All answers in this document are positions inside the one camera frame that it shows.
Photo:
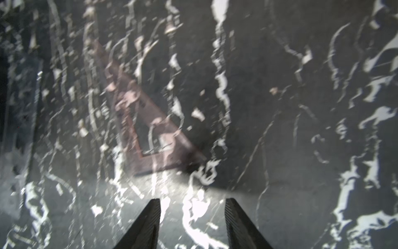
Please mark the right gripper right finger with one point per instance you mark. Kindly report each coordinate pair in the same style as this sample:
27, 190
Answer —
242, 233

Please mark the dark triangle ruler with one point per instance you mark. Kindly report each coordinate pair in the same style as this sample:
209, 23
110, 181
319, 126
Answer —
131, 106

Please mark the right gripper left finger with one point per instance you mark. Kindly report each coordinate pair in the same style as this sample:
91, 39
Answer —
144, 232

